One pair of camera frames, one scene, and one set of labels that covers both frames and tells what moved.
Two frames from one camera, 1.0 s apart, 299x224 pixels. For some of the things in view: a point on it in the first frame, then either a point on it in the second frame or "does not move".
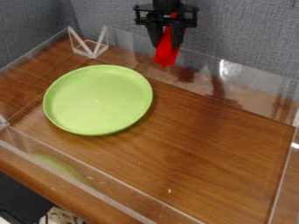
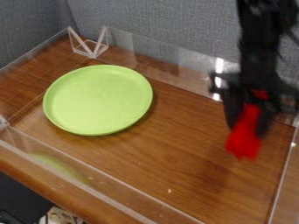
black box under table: x=23 y=206 does not move
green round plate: x=98 y=99 does not move
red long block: x=166 y=52 -> x=245 y=139
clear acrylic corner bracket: x=88 y=48 does not move
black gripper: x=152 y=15 -> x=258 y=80
